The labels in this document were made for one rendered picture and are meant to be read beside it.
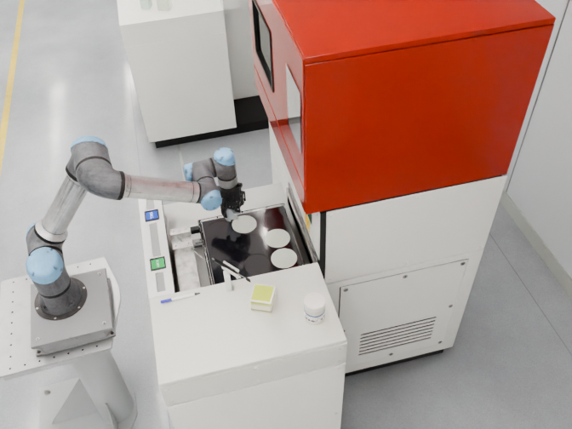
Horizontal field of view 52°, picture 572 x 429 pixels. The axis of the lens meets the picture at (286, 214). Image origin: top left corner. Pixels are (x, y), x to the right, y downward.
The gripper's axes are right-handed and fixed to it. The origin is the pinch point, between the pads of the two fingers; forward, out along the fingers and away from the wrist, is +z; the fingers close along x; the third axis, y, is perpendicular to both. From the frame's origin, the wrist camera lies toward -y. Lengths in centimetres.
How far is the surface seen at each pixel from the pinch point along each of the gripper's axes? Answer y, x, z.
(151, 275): -15.6, -38.1, -4.4
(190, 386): 13, -74, 1
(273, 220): 17.7, 5.3, 1.7
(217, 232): -2.3, -7.2, 1.7
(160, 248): -17.9, -25.6, -4.4
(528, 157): 129, 129, 47
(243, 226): 7.1, -1.5, 1.6
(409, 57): 64, -4, -85
